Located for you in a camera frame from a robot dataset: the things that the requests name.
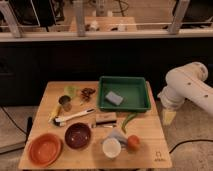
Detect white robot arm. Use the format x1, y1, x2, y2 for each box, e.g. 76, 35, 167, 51
158, 62, 213, 125

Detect dark maroon bowl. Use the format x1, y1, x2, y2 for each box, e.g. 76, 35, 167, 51
65, 123, 91, 149

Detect red-orange bowl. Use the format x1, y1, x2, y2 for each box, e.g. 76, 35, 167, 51
27, 133, 62, 167

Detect green plastic tray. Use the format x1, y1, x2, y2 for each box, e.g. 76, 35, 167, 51
97, 76, 151, 112

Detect orange tomato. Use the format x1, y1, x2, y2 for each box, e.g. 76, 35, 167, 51
127, 135, 140, 150

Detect grey cloth piece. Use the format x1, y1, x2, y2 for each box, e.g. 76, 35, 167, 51
108, 129, 127, 145

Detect grey-blue sponge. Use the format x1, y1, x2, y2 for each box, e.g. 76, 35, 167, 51
105, 91, 123, 106

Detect white cup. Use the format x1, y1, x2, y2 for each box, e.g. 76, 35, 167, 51
102, 138, 121, 159

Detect brown wooden block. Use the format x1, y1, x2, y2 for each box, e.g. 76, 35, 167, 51
95, 112, 117, 124

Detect brown dried food pile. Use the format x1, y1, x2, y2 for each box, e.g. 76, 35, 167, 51
81, 88, 95, 102

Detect light green small cup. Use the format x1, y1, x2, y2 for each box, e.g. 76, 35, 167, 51
64, 86, 77, 98

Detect metal cup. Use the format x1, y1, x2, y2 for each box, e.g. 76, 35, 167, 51
58, 95, 72, 112

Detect yellow corn cob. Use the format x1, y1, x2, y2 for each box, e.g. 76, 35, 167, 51
49, 104, 61, 122

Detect wooden table in background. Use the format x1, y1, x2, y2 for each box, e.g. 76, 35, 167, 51
69, 15, 138, 33

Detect black cable on floor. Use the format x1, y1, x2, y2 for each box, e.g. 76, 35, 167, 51
169, 138, 213, 155

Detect black handled knife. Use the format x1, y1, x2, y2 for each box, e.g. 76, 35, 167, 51
89, 124, 116, 128

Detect white handled brush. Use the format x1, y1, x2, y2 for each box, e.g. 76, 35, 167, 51
53, 109, 94, 126

